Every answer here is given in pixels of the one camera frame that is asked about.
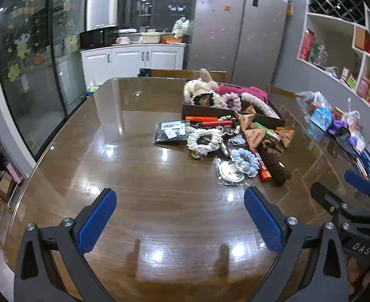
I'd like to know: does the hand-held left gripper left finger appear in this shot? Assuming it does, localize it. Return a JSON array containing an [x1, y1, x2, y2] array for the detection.
[[13, 188, 118, 302]]

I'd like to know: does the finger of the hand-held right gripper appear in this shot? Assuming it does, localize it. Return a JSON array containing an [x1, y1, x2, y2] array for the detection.
[[310, 181, 351, 230], [344, 170, 370, 214]]

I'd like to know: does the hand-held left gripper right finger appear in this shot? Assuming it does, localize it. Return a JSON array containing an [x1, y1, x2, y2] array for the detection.
[[244, 186, 349, 302]]

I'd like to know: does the blue crochet scrunchie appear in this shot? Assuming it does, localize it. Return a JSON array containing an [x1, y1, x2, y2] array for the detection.
[[231, 148, 261, 177]]

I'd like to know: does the triangular brown snack packet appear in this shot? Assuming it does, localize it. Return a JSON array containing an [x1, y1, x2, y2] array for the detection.
[[243, 128, 267, 148], [234, 105, 258, 129], [276, 127, 295, 148]]

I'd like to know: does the dark cardboard box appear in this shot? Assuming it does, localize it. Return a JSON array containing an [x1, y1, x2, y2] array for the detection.
[[182, 79, 287, 129]]

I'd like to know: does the wooden desktop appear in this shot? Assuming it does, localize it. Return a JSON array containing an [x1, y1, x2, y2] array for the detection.
[[4, 77, 370, 302]]

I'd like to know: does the person's right hand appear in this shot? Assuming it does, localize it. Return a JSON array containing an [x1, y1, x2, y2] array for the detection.
[[345, 255, 370, 294]]

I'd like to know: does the purple cloth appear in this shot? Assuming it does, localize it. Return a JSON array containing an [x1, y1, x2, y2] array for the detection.
[[328, 118, 366, 152]]

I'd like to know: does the brown fluffy hair clip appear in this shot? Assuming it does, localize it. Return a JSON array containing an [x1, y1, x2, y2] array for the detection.
[[257, 140, 292, 185]]

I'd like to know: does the red stick packet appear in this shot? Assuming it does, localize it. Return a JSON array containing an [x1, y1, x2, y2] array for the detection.
[[255, 151, 272, 181]]

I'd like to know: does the round disc in clear packet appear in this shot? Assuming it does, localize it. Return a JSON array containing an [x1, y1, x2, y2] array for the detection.
[[215, 159, 255, 186]]

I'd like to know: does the blue box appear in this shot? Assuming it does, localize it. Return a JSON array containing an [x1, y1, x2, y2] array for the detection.
[[309, 107, 333, 133]]

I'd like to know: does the clear packet with beads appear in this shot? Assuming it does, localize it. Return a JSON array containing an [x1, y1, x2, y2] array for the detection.
[[226, 134, 247, 147]]

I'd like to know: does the clear plastic bag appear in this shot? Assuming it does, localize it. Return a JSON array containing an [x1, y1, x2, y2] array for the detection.
[[295, 91, 333, 123]]

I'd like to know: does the white crochet scrunchie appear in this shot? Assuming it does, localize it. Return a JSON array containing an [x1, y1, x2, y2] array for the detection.
[[187, 129, 225, 155]]

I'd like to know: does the black packet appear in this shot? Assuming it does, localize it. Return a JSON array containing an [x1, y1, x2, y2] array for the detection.
[[154, 121, 190, 143]]

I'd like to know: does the white fluffy headband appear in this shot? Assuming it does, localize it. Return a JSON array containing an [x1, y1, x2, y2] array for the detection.
[[240, 93, 277, 117]]

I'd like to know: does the pink plush toy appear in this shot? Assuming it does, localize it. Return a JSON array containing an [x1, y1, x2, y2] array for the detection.
[[218, 83, 269, 101]]

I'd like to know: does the lavender scrunchie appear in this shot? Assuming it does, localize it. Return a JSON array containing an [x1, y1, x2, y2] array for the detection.
[[215, 92, 240, 109]]

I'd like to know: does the bag of green fruit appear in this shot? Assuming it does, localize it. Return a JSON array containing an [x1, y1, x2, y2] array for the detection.
[[84, 80, 99, 98]]

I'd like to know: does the cream brown crochet scrunchie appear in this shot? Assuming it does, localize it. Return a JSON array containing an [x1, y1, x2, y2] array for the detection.
[[191, 91, 218, 107]]

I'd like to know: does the red box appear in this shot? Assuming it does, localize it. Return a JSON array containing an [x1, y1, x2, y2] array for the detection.
[[300, 29, 318, 62]]

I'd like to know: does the white plush toy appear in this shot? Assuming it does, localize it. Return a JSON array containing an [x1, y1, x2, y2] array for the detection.
[[184, 80, 204, 103]]

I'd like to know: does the glass sliding door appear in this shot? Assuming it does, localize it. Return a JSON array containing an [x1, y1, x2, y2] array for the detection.
[[0, 0, 89, 161]]

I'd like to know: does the white base cabinet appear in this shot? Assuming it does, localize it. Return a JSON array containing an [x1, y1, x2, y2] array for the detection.
[[81, 45, 186, 89]]

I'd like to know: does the black microwave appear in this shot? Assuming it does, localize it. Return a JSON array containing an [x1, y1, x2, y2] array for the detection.
[[80, 28, 119, 50]]

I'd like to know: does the silver refrigerator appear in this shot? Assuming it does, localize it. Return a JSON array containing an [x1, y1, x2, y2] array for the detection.
[[188, 0, 291, 85]]

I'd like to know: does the cream pot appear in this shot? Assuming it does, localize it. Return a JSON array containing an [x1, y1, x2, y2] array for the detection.
[[141, 31, 160, 43]]

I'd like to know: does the white plastic bag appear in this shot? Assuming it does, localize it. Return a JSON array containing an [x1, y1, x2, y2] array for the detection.
[[172, 17, 190, 38]]

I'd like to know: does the white wall shelf unit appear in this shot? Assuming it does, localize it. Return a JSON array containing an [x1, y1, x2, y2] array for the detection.
[[297, 0, 370, 120]]

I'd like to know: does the dark glass wall cabinet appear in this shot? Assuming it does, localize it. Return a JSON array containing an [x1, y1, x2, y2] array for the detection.
[[118, 0, 198, 35]]

